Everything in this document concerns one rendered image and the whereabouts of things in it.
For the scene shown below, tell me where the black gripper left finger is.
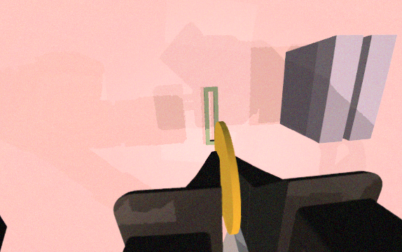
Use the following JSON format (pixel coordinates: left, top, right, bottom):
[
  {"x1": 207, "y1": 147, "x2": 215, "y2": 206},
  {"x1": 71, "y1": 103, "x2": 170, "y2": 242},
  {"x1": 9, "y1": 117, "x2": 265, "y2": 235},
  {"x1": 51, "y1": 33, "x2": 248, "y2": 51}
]
[{"x1": 113, "y1": 151, "x2": 223, "y2": 252}]

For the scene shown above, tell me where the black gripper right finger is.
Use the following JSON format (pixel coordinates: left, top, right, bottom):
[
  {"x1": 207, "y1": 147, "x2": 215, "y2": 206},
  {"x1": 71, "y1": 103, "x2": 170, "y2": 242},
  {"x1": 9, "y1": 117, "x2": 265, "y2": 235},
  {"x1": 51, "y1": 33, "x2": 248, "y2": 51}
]
[{"x1": 236, "y1": 156, "x2": 383, "y2": 252}]

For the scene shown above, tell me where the gold coin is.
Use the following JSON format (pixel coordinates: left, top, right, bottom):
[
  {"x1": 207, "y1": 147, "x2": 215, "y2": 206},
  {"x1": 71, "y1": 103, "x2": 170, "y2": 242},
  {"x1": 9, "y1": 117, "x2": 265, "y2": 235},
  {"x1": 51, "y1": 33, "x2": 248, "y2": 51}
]
[{"x1": 214, "y1": 121, "x2": 241, "y2": 235}]

